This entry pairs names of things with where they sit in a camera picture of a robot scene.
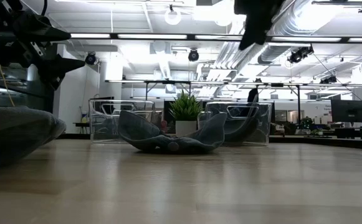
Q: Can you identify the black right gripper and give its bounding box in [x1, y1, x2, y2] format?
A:
[233, 0, 286, 51]

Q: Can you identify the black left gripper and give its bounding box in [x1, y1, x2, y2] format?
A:
[0, 0, 86, 91]

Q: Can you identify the grey denim cap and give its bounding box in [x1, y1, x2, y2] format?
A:
[117, 110, 228, 155]
[0, 105, 67, 169]

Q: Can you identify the white round ceiling lamp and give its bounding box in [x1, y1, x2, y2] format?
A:
[164, 7, 183, 26]

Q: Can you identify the clear plastic bin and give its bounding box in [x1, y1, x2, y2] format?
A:
[203, 101, 273, 147]
[88, 98, 156, 145]

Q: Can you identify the green potted plant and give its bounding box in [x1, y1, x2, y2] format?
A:
[168, 91, 203, 138]

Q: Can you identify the black computer monitor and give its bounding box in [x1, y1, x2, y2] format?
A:
[330, 99, 362, 123]

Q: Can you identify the yellow cable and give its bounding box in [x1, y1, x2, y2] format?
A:
[0, 63, 16, 108]

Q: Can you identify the background black rig frame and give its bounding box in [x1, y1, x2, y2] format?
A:
[105, 79, 362, 122]

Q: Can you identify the black frame bar with lights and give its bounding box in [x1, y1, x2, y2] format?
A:
[70, 32, 362, 44]

